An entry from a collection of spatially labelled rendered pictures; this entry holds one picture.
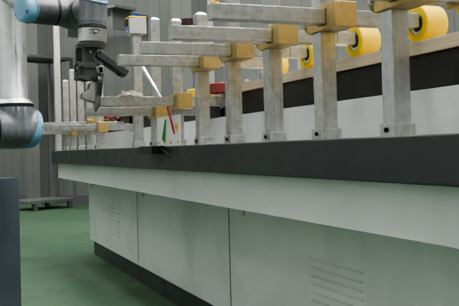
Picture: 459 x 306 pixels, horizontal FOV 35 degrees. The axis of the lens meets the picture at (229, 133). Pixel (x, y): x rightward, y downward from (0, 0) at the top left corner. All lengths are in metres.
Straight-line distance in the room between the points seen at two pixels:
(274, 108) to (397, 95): 0.50
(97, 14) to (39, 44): 7.83
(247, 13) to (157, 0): 7.53
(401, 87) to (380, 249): 0.55
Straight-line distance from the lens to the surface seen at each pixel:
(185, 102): 2.36
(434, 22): 1.59
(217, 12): 1.38
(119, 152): 3.07
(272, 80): 1.73
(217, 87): 2.42
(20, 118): 2.81
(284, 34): 1.68
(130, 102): 2.34
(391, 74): 1.29
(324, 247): 1.97
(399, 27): 1.31
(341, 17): 1.46
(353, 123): 1.81
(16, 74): 2.85
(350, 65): 1.80
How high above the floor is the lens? 0.69
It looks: 1 degrees up
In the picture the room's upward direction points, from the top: 2 degrees counter-clockwise
